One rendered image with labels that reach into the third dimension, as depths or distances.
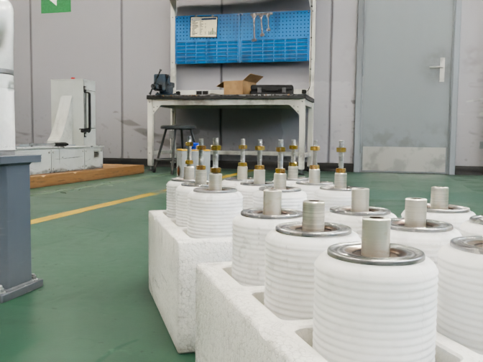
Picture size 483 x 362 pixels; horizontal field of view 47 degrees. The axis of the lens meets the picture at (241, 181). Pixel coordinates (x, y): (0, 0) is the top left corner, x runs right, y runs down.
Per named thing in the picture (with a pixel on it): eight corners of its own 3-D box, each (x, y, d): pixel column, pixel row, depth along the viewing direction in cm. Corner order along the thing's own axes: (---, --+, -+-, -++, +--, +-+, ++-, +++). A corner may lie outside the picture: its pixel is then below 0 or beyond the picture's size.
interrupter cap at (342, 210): (346, 219, 65) (347, 213, 65) (319, 211, 72) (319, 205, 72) (402, 217, 67) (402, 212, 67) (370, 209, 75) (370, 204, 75)
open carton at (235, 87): (229, 99, 597) (230, 77, 596) (262, 98, 578) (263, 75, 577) (215, 97, 571) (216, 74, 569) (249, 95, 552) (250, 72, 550)
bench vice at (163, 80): (162, 98, 573) (162, 73, 571) (178, 97, 569) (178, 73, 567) (146, 94, 534) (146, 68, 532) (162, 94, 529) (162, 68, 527)
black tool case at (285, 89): (253, 97, 575) (253, 87, 574) (293, 98, 570) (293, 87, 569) (250, 95, 541) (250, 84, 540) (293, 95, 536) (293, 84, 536)
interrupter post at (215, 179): (221, 193, 94) (221, 174, 93) (207, 193, 94) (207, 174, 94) (223, 192, 96) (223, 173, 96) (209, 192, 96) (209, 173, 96)
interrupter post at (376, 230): (369, 262, 43) (370, 220, 42) (353, 256, 45) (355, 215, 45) (396, 261, 43) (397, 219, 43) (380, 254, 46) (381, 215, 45)
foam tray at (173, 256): (177, 355, 87) (178, 242, 86) (148, 289, 125) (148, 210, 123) (395, 332, 98) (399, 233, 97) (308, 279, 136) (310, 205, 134)
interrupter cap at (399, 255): (356, 272, 39) (356, 263, 39) (311, 251, 46) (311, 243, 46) (445, 266, 42) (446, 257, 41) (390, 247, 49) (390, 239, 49)
